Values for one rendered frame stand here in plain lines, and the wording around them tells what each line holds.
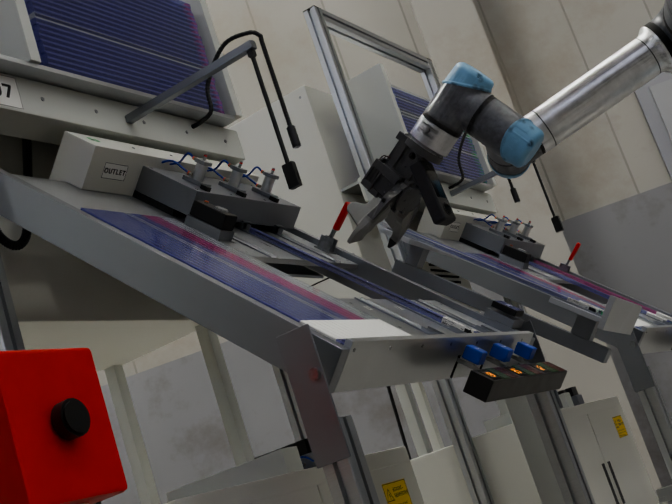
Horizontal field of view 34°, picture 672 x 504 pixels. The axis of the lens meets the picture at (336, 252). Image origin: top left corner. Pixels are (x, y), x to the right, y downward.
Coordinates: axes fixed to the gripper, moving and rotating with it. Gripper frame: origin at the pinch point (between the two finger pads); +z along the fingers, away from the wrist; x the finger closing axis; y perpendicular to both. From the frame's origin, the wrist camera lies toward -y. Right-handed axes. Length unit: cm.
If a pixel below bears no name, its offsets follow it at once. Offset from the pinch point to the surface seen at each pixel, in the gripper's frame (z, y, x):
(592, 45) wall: -55, 141, -390
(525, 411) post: 16, -29, -40
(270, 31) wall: 34, 282, -333
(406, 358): 0.8, -27.8, 29.5
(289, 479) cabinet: 32.0, -20.1, 20.6
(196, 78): -6.6, 41.7, 12.7
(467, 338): -1.8, -27.1, 10.3
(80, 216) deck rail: 11, 19, 49
